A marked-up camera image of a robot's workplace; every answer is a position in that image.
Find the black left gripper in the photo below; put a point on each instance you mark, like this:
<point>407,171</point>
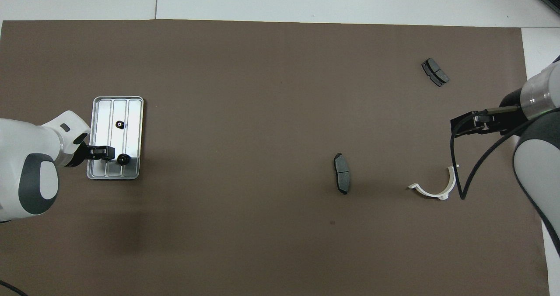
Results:
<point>82,154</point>

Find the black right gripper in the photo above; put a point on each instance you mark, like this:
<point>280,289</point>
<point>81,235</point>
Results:
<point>512,116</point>

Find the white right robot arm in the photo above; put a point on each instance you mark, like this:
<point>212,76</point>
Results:
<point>538,165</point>

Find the brown table mat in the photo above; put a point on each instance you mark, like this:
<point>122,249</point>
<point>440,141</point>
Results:
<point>262,112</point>

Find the white semicircular plastic bracket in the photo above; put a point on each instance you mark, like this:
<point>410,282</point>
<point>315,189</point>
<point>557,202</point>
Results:
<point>452,183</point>

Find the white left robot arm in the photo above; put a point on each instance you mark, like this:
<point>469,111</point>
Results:
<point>26,147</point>

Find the small black bearing gear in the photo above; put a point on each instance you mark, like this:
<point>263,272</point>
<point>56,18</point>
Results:
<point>119,124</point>

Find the slim dark brake pad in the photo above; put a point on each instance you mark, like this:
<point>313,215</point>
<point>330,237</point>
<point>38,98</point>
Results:
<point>342,173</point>

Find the wide grey brake pad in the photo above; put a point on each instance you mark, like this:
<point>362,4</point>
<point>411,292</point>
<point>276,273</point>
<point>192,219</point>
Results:
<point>435,71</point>

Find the silver metal tray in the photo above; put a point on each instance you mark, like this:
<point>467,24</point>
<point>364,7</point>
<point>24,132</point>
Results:
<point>131,112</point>

